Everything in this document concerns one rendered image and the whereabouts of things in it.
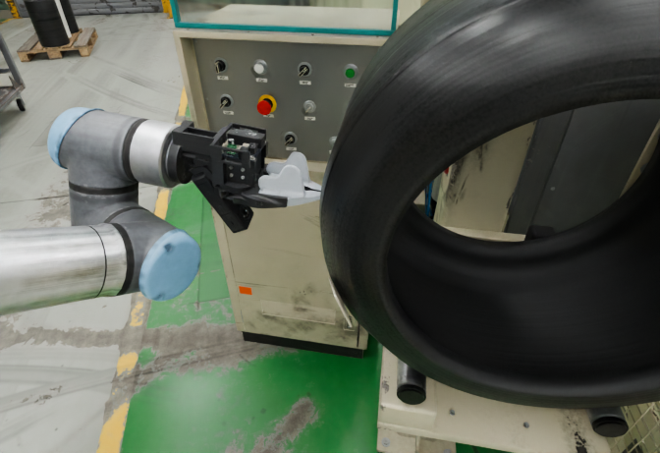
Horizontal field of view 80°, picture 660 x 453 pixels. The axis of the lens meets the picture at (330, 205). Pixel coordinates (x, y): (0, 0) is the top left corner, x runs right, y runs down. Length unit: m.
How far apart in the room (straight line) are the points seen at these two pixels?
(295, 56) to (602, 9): 0.81
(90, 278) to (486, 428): 0.64
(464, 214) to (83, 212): 0.69
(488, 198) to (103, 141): 0.68
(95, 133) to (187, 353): 1.40
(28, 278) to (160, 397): 1.37
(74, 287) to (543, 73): 0.49
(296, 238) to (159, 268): 0.83
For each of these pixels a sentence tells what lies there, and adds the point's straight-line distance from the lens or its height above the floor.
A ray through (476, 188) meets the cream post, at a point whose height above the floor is 1.05.
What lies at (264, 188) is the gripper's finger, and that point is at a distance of 0.54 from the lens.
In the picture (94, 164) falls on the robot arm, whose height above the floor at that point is 1.22.
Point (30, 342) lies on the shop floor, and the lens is 2.24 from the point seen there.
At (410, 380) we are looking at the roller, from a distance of 0.67.
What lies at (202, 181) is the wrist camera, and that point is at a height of 1.19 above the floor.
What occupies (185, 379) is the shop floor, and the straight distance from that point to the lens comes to 1.82.
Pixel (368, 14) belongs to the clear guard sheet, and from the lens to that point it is 1.01.
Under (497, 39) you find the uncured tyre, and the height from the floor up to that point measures 1.41.
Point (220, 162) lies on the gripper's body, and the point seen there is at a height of 1.24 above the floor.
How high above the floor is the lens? 1.49
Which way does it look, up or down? 36 degrees down
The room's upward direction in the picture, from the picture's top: straight up
